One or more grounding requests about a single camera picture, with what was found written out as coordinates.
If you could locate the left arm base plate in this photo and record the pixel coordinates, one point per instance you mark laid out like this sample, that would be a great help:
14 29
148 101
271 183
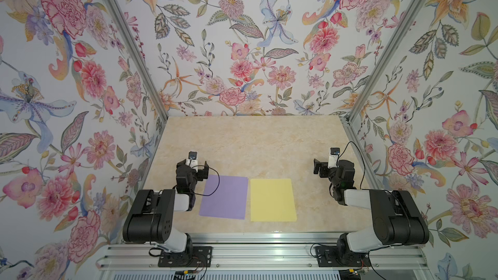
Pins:
198 256

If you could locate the left aluminium corner post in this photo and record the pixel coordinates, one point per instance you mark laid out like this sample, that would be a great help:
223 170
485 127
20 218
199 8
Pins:
119 18

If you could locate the purple paper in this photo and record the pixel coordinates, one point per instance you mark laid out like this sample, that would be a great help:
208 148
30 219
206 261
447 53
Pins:
224 197

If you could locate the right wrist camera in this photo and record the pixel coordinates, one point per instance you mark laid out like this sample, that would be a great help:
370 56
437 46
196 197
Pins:
334 155

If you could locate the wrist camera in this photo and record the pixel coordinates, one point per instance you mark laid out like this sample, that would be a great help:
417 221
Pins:
192 158
334 155

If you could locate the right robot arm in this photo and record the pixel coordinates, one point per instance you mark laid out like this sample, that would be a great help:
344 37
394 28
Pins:
396 219

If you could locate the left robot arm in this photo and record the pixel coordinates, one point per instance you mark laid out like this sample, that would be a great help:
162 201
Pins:
150 219

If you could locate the right aluminium corner post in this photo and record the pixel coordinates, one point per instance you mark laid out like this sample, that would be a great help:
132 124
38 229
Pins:
403 28

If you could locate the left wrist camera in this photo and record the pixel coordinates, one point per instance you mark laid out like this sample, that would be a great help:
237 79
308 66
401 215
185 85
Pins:
192 158

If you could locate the aluminium corner post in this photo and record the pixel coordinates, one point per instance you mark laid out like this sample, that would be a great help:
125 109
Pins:
403 28
119 18

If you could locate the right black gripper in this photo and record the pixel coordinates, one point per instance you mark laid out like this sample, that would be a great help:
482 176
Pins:
323 168

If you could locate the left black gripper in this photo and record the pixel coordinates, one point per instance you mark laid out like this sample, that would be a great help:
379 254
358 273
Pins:
200 175

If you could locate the aluminium front rail frame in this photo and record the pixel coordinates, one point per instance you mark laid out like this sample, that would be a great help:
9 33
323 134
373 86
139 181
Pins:
233 256

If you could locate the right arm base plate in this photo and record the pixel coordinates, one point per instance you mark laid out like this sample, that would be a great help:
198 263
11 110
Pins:
330 256

